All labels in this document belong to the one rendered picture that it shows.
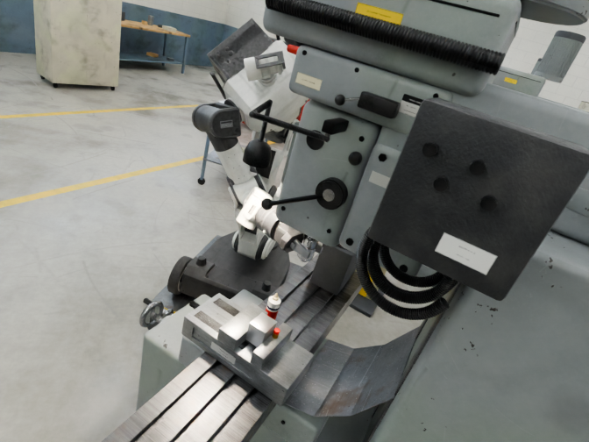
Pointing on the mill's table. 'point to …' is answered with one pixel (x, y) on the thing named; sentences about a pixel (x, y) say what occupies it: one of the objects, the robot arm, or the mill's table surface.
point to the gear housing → (389, 89)
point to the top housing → (487, 24)
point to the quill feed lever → (334, 199)
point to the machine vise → (297, 357)
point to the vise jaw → (238, 326)
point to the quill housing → (332, 224)
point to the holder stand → (333, 268)
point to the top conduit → (393, 34)
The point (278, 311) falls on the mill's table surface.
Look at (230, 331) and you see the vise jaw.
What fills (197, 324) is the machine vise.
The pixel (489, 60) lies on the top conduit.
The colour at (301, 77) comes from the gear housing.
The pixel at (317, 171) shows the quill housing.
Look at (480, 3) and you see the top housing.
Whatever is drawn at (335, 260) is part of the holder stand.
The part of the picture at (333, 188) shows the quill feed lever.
